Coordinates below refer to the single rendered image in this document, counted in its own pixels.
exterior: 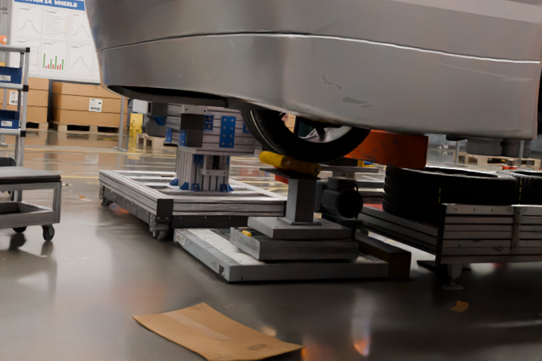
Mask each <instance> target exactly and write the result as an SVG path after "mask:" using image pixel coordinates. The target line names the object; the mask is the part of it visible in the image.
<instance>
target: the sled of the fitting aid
mask: <svg viewBox="0 0 542 361"><path fill-rule="evenodd" d="M230 243H231V244H233V245H234V246H236V247H238V248H239V249H241V250H243V251H245V252H247V253H248V254H250V255H251V256H253V257H255V258H256V259H262V260H277V259H357V256H358V247H359V243H358V242H357V241H354V240H352V239H273V238H271V237H269V236H268V235H266V234H263V233H261V232H260V231H258V230H255V229H253V228H251V227H231V233H230Z"/></svg>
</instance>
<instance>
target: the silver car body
mask: <svg viewBox="0 0 542 361"><path fill-rule="evenodd" d="M84 4H85V14H86V18H87V22H88V25H89V29H90V34H91V38H92V41H93V45H94V50H95V52H96V57H97V62H98V70H99V77H100V86H101V87H102V88H103V89H104V90H106V91H108V92H110V93H113V94H116V95H118V96H120V97H123V98H129V99H133V100H139V101H146V102H163V103H174V104H185V105H195V106H215V107H223V108H224V109H227V110H240V111H250V110H278V111H281V112H284V113H287V114H292V115H295V116H298V117H301V118H306V119H310V120H312V121H317V122H325V123H330V124H335V125H340V126H345V127H357V128H364V129H370V130H380V131H401V132H412V133H424V134H435V135H446V140H448V141H461V140H465V139H471V138H475V139H488V140H494V139H513V140H525V141H531V140H533V139H534V140H535V139H537V135H542V0H84Z"/></svg>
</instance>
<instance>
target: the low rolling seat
mask: <svg viewBox="0 0 542 361"><path fill-rule="evenodd" d="M60 178H61V175H60V174H57V173H53V172H45V171H40V170H36V169H32V168H25V167H20V166H18V167H0V192H2V193H4V192H5V191H15V198H14V200H13V201H0V229H7V228H12V229H13V230H14V231H15V232H17V233H22V232H24V231H25V230H26V229H27V227H28V226H38V225H42V229H43V238H44V240H46V241H51V240H52V239H53V237H54V235H55V229H54V227H53V224H55V223H60V209H61V196H62V183H63V182H61V180H60ZM34 189H53V201H52V209H50V208H47V207H43V206H40V205H34V204H31V203H27V202H24V201H22V200H23V190H34Z"/></svg>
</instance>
